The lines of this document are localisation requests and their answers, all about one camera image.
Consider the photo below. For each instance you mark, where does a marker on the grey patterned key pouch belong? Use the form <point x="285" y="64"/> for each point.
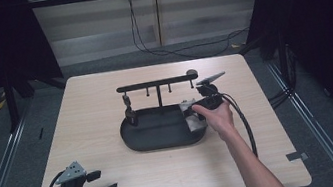
<point x="194" y="123"/>

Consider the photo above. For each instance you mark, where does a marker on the person's right hand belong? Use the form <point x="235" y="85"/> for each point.
<point x="217" y="119"/>

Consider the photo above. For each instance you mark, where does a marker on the small black floor marker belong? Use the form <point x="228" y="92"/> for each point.
<point x="41" y="133"/>

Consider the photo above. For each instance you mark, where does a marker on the black key rack with tray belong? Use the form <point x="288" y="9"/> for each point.
<point x="160" y="131"/>

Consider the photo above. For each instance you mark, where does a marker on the grey tape strip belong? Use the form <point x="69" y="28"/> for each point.
<point x="296" y="156"/>

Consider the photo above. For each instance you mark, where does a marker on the black metal stand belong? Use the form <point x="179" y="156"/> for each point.
<point x="11" y="104"/>

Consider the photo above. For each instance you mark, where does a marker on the yellow floor tape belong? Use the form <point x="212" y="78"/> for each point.
<point x="0" y="105"/>

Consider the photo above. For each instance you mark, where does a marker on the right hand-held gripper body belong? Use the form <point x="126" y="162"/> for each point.
<point x="210" y="95"/>

